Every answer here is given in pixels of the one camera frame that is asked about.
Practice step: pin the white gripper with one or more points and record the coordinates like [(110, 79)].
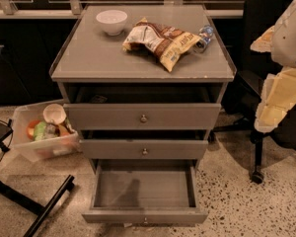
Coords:
[(291, 39)]

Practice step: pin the grey bottom drawer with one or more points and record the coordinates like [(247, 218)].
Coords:
[(145, 192)]

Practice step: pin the grey drawer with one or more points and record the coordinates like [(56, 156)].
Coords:
[(144, 144), (142, 107), (145, 192)]

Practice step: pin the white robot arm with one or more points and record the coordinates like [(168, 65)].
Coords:
[(280, 41)]

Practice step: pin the grey drawer cabinet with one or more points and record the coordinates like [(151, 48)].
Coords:
[(90, 58)]

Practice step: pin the grey middle drawer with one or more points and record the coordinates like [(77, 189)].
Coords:
[(144, 144)]

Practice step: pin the grey top drawer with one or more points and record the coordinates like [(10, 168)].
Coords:
[(142, 107)]

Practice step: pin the clear plastic water bottle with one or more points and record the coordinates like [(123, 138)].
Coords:
[(206, 34)]

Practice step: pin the crumpled snack bag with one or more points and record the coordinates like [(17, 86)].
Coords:
[(165, 42)]

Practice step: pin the white ceramic bowl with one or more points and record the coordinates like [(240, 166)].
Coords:
[(112, 22)]

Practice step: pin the white cup in bin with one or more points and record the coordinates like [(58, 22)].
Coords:
[(54, 113)]

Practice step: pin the clear plastic bin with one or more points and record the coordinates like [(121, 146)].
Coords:
[(42, 149)]

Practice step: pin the green item in bin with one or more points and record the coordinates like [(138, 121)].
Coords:
[(39, 131)]

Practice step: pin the orange item in bin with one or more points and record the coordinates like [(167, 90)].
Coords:
[(31, 127)]

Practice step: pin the black stand frame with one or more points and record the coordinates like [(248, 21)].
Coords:
[(41, 211)]

